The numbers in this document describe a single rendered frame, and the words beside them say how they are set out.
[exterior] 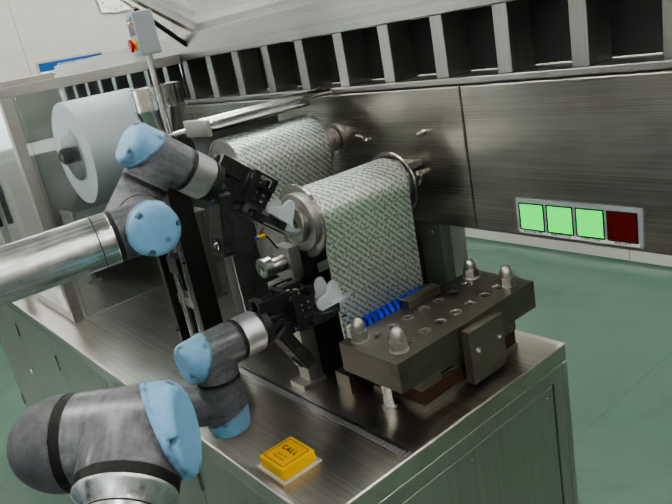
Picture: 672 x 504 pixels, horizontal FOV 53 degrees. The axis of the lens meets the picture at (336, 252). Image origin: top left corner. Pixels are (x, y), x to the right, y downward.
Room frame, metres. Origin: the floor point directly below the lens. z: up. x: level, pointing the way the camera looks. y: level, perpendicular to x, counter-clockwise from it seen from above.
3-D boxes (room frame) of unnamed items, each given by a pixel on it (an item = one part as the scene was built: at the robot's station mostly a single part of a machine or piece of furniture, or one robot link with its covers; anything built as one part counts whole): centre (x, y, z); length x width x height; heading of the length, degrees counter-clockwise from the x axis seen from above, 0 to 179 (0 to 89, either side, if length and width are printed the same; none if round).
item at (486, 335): (1.15, -0.25, 0.97); 0.10 x 0.03 x 0.11; 127
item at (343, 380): (1.29, -0.08, 0.92); 0.28 x 0.04 x 0.04; 127
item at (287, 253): (1.27, 0.11, 1.05); 0.06 x 0.05 x 0.31; 127
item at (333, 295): (1.19, 0.02, 1.12); 0.09 x 0.03 x 0.06; 125
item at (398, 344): (1.08, -0.08, 1.05); 0.04 x 0.04 x 0.04
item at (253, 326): (1.10, 0.18, 1.11); 0.08 x 0.05 x 0.08; 37
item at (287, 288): (1.14, 0.12, 1.12); 0.12 x 0.08 x 0.09; 127
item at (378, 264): (1.29, -0.08, 1.11); 0.23 x 0.01 x 0.18; 127
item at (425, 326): (1.21, -0.18, 1.00); 0.40 x 0.16 x 0.06; 127
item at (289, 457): (0.99, 0.15, 0.91); 0.07 x 0.07 x 0.02; 37
